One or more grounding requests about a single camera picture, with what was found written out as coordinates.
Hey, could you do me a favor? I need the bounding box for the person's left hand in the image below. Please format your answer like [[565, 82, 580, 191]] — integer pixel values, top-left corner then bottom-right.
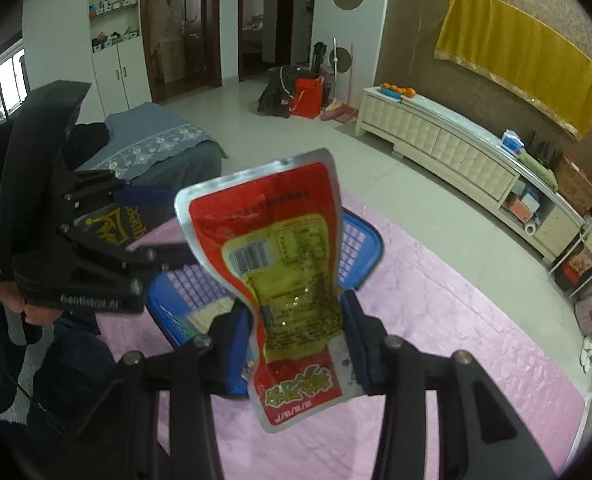
[[0, 280, 64, 331]]

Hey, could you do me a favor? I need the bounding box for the white wall cabinet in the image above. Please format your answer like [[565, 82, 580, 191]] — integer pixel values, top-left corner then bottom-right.
[[87, 0, 153, 116]]

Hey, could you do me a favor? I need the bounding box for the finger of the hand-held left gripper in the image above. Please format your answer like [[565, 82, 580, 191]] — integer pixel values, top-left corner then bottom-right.
[[62, 224, 199, 292], [70, 169, 177, 217]]

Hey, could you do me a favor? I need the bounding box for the yellow hanging cloth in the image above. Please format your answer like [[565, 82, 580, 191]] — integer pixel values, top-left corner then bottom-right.
[[435, 0, 592, 141]]

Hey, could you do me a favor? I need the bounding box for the dark cloth with yellow print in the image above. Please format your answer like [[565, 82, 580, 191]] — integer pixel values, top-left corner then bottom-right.
[[76, 202, 177, 247]]

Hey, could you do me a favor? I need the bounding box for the red bag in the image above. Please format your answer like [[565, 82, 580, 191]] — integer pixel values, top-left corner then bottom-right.
[[289, 77, 325, 118]]

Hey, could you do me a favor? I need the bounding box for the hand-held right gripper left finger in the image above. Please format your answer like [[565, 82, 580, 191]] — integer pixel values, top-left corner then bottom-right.
[[76, 305, 257, 480]]

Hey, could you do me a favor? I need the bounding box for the white pole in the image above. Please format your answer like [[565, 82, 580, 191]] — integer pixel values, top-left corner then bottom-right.
[[330, 37, 339, 102]]

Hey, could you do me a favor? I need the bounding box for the grey lace chair cover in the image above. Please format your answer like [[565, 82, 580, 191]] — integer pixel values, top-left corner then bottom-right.
[[76, 101, 229, 196]]

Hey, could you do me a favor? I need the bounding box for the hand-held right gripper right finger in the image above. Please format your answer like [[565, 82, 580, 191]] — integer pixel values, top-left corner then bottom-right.
[[340, 290, 551, 480]]

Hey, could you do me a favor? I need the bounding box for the heap of oranges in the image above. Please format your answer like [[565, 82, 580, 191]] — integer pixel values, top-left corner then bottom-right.
[[381, 82, 417, 99]]

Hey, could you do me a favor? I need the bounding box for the beige biscuit pack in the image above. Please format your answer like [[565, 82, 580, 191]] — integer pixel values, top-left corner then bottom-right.
[[186, 297, 237, 334]]

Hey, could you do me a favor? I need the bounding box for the black bag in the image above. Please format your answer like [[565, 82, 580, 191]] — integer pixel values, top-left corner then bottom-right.
[[257, 65, 301, 117]]

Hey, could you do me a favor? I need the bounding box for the blue plastic basket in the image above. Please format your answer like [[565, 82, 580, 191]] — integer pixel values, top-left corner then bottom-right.
[[146, 207, 384, 351]]

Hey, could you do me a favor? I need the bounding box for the white shelf rack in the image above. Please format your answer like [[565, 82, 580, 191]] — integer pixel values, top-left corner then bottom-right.
[[548, 160, 592, 292]]

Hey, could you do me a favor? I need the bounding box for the dark wooden door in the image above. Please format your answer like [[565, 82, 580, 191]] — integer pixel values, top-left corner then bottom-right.
[[141, 0, 223, 103]]

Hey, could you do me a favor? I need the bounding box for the red yellow large snack packet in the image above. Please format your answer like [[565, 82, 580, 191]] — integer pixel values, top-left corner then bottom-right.
[[174, 147, 349, 433]]

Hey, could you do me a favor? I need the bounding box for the dark wooden doorway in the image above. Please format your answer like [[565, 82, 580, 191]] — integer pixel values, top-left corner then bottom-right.
[[238, 0, 297, 82]]

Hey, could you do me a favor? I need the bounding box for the row of dark bottles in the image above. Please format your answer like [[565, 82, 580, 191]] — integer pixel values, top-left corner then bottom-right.
[[526, 131, 559, 161]]

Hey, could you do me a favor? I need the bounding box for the cardboard box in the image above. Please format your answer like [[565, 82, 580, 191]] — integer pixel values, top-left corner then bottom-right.
[[553, 155, 592, 216]]

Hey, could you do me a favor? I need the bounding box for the green folded cloth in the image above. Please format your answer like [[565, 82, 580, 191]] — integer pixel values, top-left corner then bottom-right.
[[518, 150, 559, 189]]

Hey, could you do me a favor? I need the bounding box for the person's leg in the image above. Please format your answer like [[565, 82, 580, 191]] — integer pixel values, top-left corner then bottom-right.
[[0, 305, 122, 431]]

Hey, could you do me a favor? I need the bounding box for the orange box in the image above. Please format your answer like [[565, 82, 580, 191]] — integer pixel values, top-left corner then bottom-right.
[[503, 195, 531, 221]]

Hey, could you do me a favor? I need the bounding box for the black cloth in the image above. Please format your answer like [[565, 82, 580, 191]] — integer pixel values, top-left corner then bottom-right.
[[68, 121, 112, 161]]

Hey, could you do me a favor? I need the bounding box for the white TV cabinet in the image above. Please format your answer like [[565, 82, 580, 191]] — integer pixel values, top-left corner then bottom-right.
[[355, 86, 589, 261]]

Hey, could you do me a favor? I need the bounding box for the blue white tissue pack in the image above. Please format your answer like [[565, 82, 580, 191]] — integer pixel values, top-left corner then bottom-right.
[[500, 129, 526, 156]]

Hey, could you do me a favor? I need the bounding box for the broom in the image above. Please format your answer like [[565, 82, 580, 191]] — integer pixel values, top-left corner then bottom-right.
[[321, 45, 359, 125]]

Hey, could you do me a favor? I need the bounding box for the pink tablecloth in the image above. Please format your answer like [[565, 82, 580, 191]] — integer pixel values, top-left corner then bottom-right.
[[96, 195, 589, 480]]

